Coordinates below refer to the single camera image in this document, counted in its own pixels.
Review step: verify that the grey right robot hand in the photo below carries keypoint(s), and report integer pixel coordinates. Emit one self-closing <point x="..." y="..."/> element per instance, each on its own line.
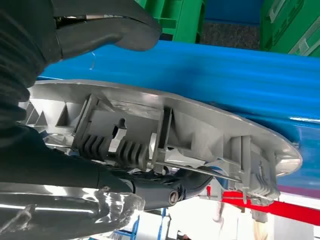
<point x="50" y="198"/>

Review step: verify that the green plastic crate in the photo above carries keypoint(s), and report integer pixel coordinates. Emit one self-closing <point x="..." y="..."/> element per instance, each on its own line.
<point x="183" y="20"/>
<point x="280" y="33"/>

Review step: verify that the red barrier belt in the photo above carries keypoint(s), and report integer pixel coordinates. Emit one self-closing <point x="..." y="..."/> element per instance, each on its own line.
<point x="287" y="210"/>

